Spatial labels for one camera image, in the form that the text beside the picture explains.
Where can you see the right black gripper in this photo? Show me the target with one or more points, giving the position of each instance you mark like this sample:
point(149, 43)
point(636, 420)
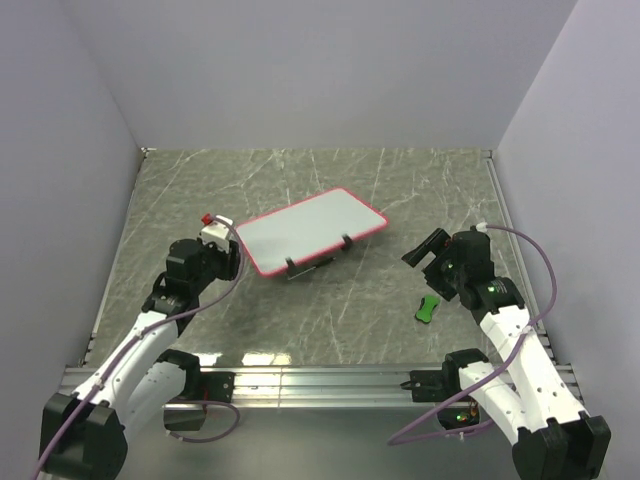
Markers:
point(438, 239)

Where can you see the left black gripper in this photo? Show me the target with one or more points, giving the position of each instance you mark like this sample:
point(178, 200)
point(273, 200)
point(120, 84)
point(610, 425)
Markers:
point(230, 259)

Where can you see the green whiteboard eraser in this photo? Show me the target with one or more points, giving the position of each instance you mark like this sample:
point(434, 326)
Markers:
point(425, 312)

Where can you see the pink-framed whiteboard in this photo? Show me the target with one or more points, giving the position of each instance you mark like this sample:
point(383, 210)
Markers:
point(308, 229)

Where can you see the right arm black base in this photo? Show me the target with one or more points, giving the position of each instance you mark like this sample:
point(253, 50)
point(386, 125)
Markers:
point(429, 386)

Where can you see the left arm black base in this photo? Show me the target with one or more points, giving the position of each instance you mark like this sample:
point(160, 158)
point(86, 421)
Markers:
point(207, 385)

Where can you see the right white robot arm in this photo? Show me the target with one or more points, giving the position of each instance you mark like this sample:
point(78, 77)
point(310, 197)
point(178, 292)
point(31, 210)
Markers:
point(552, 435)

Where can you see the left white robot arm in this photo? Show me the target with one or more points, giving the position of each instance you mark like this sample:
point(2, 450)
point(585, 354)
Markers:
point(86, 434)

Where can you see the left black whiteboard foot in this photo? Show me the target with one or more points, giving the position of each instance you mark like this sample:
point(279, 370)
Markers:
point(291, 269)

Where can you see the black whiteboard foot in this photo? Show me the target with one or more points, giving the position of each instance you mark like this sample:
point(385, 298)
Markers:
point(291, 269)
point(347, 243)

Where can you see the right black whiteboard foot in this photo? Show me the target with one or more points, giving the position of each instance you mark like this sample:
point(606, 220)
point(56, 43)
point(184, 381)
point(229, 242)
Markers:
point(347, 243)

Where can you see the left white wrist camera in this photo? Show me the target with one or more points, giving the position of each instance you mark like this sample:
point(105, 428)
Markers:
point(215, 229)

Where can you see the aluminium mounting rail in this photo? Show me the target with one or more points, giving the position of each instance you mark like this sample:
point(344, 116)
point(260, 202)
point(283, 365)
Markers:
point(359, 386)

